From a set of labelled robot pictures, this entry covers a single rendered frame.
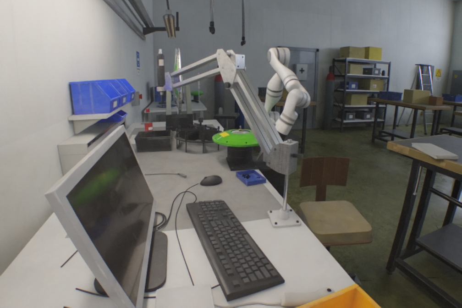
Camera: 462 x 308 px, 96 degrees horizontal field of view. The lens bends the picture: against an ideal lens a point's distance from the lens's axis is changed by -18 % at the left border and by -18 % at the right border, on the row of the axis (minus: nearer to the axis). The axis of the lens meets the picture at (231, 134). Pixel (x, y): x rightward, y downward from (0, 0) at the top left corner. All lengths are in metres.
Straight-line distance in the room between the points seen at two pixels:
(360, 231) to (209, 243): 0.94
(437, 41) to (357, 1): 3.59
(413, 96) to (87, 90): 5.34
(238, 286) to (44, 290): 0.48
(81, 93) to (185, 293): 1.09
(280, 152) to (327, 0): 6.69
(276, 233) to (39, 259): 0.72
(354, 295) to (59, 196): 0.54
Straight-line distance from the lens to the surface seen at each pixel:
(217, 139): 1.33
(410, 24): 9.27
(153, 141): 1.67
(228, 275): 0.65
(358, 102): 7.07
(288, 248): 0.79
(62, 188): 0.43
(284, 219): 0.90
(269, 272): 0.68
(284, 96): 4.40
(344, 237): 1.46
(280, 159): 0.80
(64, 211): 0.42
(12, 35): 1.06
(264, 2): 6.53
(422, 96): 5.78
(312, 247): 0.80
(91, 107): 1.39
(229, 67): 0.90
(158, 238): 0.81
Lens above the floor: 1.40
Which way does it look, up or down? 14 degrees down
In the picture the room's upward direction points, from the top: straight up
